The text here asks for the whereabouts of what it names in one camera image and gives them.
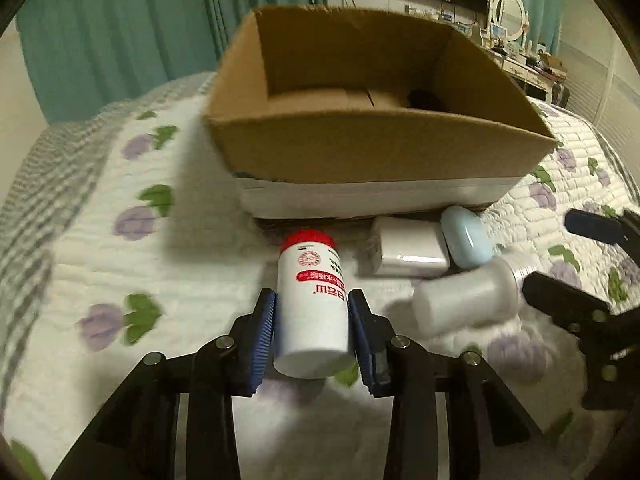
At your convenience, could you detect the floral quilted blanket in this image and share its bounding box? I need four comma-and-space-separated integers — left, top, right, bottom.
0, 72, 640, 480

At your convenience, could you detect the teal curtain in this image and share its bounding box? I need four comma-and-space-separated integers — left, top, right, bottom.
15, 0, 328, 125

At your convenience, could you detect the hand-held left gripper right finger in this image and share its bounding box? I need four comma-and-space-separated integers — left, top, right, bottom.
347, 289, 544, 480

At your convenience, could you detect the white plastic bottle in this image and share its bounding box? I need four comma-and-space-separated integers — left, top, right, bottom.
412, 253, 538, 339

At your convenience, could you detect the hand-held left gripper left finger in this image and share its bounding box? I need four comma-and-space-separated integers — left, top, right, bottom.
51, 288, 277, 480

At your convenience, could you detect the white red-capped pill bottle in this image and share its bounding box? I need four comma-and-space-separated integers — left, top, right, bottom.
273, 229, 355, 380

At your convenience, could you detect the light blue oval case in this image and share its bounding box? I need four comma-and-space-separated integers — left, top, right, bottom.
440, 205, 494, 269

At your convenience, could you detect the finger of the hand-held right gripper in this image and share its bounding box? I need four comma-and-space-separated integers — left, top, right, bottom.
565, 208, 640, 256
522, 271, 640, 411

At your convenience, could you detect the white square case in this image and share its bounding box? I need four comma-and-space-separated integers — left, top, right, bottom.
370, 216, 450, 278

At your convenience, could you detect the cardboard box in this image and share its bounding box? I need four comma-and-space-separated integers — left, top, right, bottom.
201, 5, 558, 220

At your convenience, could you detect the white dresser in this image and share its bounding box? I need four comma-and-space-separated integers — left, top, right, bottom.
482, 40, 571, 108

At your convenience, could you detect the white round mirror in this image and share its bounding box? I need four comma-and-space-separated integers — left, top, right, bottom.
490, 0, 529, 45

